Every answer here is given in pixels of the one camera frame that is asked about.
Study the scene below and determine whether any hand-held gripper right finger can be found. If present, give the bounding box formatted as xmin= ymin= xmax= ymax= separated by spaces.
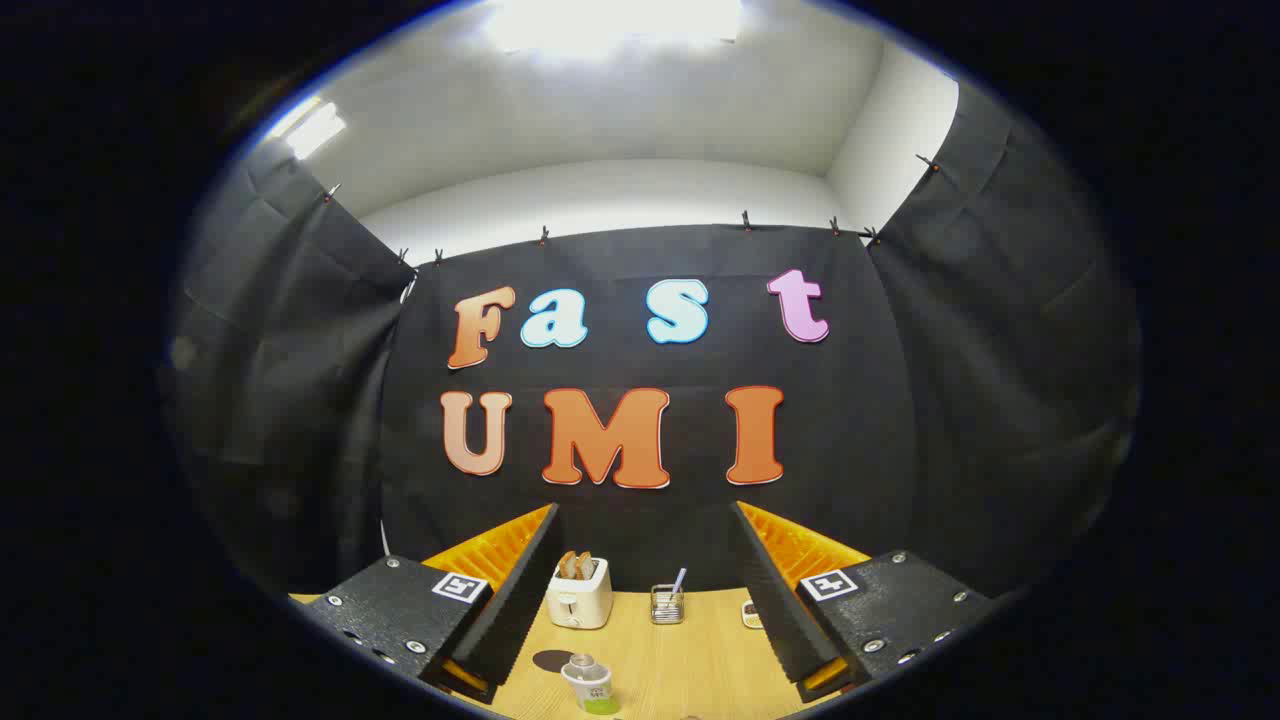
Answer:
xmin=728 ymin=500 xmax=1001 ymax=704

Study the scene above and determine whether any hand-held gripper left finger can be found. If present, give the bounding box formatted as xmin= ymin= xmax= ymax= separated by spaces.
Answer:
xmin=295 ymin=502 xmax=564 ymax=706

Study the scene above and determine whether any white green label juice bottle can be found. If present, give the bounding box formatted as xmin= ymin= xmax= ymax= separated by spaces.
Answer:
xmin=560 ymin=653 xmax=621 ymax=716

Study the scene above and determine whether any white toaster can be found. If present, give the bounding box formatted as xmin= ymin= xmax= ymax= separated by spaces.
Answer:
xmin=546 ymin=556 xmax=614 ymax=630

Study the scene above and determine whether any wooden table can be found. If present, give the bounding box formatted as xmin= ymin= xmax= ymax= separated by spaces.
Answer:
xmin=290 ymin=588 xmax=871 ymax=720

